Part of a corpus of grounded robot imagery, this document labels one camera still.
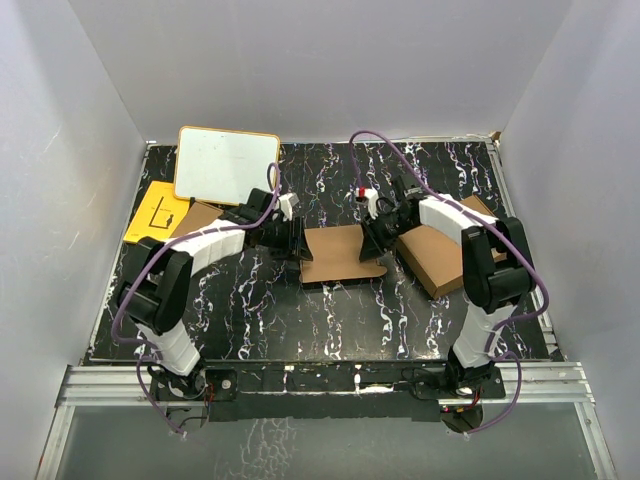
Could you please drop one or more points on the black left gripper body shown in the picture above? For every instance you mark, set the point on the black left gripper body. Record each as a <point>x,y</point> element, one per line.
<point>277,237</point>

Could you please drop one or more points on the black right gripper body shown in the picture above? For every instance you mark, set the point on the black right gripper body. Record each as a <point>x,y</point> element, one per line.
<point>392,225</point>

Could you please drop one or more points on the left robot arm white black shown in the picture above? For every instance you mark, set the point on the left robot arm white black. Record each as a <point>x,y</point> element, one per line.
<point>155,290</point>

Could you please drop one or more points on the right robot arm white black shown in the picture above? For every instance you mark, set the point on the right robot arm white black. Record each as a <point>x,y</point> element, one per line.
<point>497,271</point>

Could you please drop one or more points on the closed brown cardboard box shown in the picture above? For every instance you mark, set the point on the closed brown cardboard box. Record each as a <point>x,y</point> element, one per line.
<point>434,259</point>

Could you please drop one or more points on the small brown cardboard box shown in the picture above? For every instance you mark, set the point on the small brown cardboard box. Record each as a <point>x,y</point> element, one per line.
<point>199,215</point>

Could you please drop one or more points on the yellow booklet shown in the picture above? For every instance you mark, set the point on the yellow booklet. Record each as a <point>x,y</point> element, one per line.
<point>158,215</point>

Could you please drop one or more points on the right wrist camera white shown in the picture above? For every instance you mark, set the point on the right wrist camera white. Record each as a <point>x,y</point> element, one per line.
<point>368,197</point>

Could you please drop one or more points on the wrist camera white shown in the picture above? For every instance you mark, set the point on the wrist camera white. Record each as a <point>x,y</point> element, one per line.
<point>285,205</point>
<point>368,197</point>

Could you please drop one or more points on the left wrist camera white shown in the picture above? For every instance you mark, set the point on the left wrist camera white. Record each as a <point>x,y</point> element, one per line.
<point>285,205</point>

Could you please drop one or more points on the white board yellow frame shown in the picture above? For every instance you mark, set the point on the white board yellow frame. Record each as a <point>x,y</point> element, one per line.
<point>222,166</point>

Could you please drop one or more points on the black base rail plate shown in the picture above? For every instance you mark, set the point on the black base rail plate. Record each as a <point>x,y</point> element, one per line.
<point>412,389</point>

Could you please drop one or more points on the aluminium frame rail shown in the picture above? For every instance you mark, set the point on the aluminium frame rail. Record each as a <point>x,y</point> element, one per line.
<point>543,382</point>

